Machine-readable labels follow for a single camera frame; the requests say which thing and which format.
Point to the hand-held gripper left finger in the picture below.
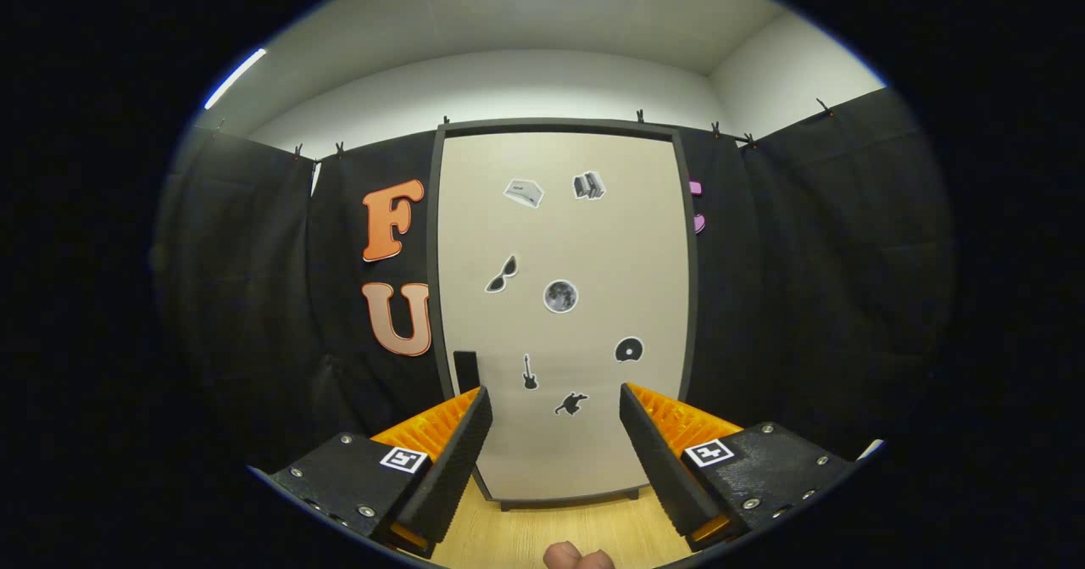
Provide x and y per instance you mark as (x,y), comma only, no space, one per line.
(453,467)

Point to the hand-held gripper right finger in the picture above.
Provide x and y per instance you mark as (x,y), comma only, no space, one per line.
(661,467)

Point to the beige shoe cabinet door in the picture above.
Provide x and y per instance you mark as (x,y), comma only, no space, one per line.
(593,247)

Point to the dark grey shoe cabinet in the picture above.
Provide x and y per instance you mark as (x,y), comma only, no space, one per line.
(559,125)

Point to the black backdrop cloth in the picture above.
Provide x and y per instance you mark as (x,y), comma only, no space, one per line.
(805,298)

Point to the ceiling strip light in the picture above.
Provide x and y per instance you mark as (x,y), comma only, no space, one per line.
(236,77)

